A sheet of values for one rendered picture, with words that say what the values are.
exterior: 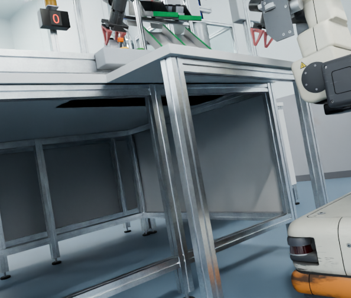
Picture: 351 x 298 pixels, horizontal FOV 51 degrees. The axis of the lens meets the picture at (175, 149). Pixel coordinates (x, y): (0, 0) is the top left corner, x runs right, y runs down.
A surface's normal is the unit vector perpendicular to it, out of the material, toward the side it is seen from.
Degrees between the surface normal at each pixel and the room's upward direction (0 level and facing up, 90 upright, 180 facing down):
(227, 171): 90
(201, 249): 90
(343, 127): 90
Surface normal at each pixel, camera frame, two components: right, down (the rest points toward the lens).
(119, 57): 0.61, -0.13
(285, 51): -0.70, 0.10
